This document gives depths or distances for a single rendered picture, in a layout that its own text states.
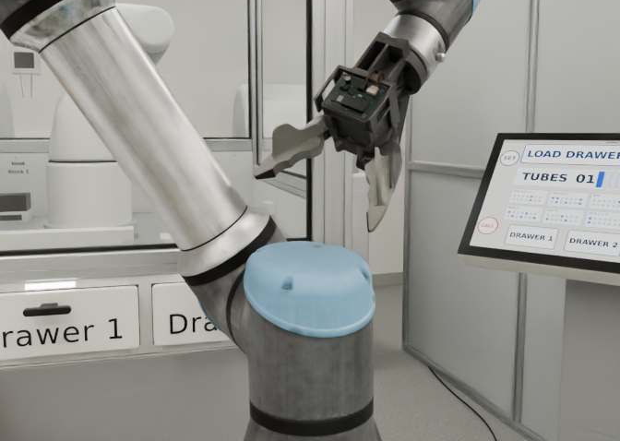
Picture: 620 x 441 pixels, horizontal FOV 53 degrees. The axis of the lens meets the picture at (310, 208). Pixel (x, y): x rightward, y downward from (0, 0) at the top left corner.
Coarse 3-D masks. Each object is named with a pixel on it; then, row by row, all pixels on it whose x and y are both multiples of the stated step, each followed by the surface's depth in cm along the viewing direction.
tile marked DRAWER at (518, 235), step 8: (512, 224) 122; (512, 232) 121; (520, 232) 120; (528, 232) 119; (536, 232) 118; (544, 232) 118; (552, 232) 117; (512, 240) 120; (520, 240) 119; (528, 240) 118; (536, 240) 117; (544, 240) 117; (552, 240) 116; (544, 248) 116; (552, 248) 115
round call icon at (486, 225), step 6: (480, 216) 127; (486, 216) 126; (480, 222) 126; (486, 222) 125; (492, 222) 124; (498, 222) 124; (480, 228) 125; (486, 228) 124; (492, 228) 124; (486, 234) 123; (492, 234) 123
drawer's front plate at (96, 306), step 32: (96, 288) 110; (128, 288) 110; (0, 320) 105; (32, 320) 106; (64, 320) 108; (96, 320) 109; (128, 320) 111; (0, 352) 106; (32, 352) 107; (64, 352) 108
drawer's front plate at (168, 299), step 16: (160, 288) 111; (176, 288) 112; (160, 304) 112; (176, 304) 112; (192, 304) 113; (160, 320) 112; (176, 320) 113; (192, 320) 114; (208, 320) 114; (160, 336) 112; (176, 336) 113; (192, 336) 114; (208, 336) 115; (224, 336) 115
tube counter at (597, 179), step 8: (576, 176) 121; (584, 176) 120; (592, 176) 120; (600, 176) 119; (608, 176) 118; (616, 176) 117; (576, 184) 120; (584, 184) 120; (592, 184) 119; (600, 184) 118; (608, 184) 117; (616, 184) 116
